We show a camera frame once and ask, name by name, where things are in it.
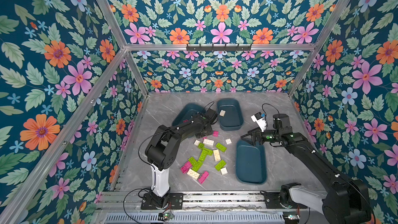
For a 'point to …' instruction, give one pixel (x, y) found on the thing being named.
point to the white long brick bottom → (193, 173)
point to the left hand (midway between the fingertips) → (209, 130)
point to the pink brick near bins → (215, 133)
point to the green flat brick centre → (209, 152)
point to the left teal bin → (185, 114)
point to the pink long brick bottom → (204, 176)
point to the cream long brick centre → (216, 154)
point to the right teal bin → (251, 163)
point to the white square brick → (222, 112)
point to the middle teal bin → (233, 119)
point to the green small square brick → (201, 146)
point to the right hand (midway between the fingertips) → (246, 133)
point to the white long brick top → (208, 142)
